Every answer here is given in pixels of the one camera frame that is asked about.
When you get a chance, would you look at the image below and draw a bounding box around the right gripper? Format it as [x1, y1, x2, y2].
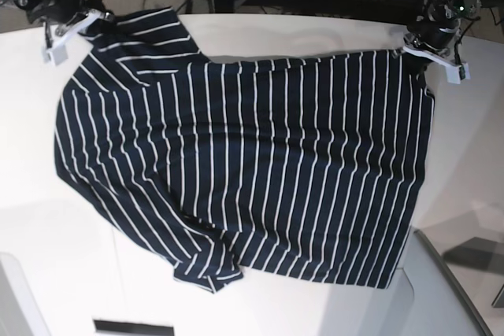
[27, 0, 114, 65]

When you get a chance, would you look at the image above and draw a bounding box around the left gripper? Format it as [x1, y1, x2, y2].
[394, 18, 464, 77]

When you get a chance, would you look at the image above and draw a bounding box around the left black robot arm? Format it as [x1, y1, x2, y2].
[401, 0, 481, 84]

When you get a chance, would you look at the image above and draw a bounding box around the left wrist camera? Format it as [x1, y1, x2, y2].
[447, 62, 471, 85]

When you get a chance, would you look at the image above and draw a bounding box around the grey robot base cover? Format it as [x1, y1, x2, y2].
[1, 253, 50, 335]
[380, 231, 492, 336]

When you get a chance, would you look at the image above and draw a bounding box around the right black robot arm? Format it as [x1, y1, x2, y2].
[1, 0, 114, 65]

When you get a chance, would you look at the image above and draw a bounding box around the navy white striped t-shirt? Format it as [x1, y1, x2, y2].
[54, 8, 435, 292]

